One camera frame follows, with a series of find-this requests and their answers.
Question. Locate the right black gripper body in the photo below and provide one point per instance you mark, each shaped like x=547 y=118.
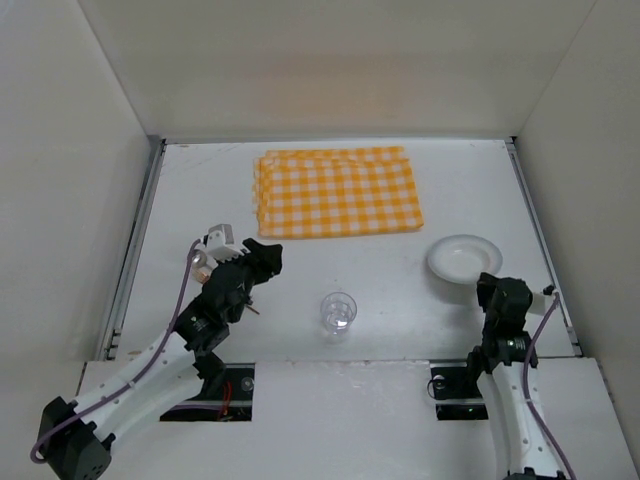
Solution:
x=500 y=295

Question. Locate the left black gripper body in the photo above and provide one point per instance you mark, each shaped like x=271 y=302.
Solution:
x=251 y=263

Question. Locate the white round bowl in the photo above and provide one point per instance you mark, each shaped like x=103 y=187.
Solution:
x=461 y=259

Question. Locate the yellow white checkered cloth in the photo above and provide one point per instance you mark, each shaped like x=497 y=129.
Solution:
x=329 y=193

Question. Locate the clear plastic cup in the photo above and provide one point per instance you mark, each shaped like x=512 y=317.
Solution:
x=338 y=310

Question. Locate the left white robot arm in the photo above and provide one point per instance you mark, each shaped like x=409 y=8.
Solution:
x=76 y=438

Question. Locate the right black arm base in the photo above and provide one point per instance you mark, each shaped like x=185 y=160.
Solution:
x=453 y=387

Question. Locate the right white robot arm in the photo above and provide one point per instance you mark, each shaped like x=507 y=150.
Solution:
x=504 y=368

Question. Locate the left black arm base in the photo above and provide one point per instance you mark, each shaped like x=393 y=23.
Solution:
x=228 y=399

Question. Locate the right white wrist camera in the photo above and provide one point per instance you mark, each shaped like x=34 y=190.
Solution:
x=543 y=300

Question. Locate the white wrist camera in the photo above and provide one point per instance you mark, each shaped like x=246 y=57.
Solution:
x=543 y=300
x=219 y=244

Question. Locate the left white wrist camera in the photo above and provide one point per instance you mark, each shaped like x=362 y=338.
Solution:
x=219 y=244

